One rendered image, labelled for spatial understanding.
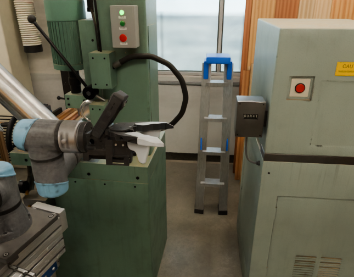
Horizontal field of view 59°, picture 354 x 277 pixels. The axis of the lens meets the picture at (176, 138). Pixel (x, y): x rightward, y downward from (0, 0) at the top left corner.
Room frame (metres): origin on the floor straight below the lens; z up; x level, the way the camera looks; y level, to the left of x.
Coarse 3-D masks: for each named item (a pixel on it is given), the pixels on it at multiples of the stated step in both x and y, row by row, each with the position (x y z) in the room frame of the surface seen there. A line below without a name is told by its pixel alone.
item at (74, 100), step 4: (68, 92) 1.55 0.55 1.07; (68, 96) 1.51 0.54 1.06; (72, 96) 1.51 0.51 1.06; (76, 96) 1.51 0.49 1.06; (80, 96) 1.50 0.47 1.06; (68, 100) 1.51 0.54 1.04; (72, 100) 1.51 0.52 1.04; (76, 100) 1.51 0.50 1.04; (80, 100) 1.51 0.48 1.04; (68, 104) 1.51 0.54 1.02; (72, 104) 1.51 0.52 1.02; (76, 104) 1.51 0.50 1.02; (80, 104) 1.51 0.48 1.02
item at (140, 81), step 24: (96, 0) 1.41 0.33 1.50; (120, 0) 1.39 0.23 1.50; (144, 0) 1.38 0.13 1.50; (144, 24) 1.38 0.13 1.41; (120, 48) 1.39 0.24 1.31; (144, 48) 1.38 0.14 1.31; (120, 72) 1.39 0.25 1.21; (144, 72) 1.38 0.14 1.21; (144, 96) 1.38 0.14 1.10; (120, 120) 1.40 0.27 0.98; (144, 120) 1.38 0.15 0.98
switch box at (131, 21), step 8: (112, 8) 1.33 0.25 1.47; (120, 8) 1.33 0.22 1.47; (128, 8) 1.32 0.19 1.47; (136, 8) 1.35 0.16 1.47; (112, 16) 1.33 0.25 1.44; (128, 16) 1.32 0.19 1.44; (136, 16) 1.35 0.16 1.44; (112, 24) 1.33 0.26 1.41; (128, 24) 1.32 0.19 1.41; (136, 24) 1.34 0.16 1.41; (112, 32) 1.34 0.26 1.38; (120, 32) 1.33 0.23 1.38; (128, 32) 1.32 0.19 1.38; (136, 32) 1.33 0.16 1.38; (128, 40) 1.32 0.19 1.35; (136, 40) 1.33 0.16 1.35
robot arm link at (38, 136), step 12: (24, 120) 0.67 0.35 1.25; (36, 120) 0.67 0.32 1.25; (48, 120) 0.67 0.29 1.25; (60, 120) 0.67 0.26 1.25; (24, 132) 0.64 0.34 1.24; (36, 132) 0.64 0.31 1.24; (48, 132) 0.64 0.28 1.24; (24, 144) 0.64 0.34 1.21; (36, 144) 0.63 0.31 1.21; (48, 144) 0.63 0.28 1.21; (36, 156) 0.63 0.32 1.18; (48, 156) 0.64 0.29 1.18
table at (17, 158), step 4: (16, 148) 1.25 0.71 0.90; (12, 152) 1.22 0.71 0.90; (16, 152) 1.22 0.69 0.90; (20, 152) 1.22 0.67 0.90; (24, 152) 1.22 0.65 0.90; (28, 152) 1.22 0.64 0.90; (12, 156) 1.21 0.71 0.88; (16, 156) 1.21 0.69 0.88; (20, 156) 1.21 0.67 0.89; (24, 156) 1.21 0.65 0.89; (28, 156) 1.20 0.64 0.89; (12, 160) 1.21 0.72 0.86; (16, 160) 1.21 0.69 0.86; (20, 160) 1.21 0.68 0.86; (24, 160) 1.21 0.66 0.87; (28, 160) 1.20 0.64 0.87; (16, 164) 1.21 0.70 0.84; (20, 164) 1.21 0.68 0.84; (24, 164) 1.21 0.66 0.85; (28, 164) 1.20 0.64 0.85
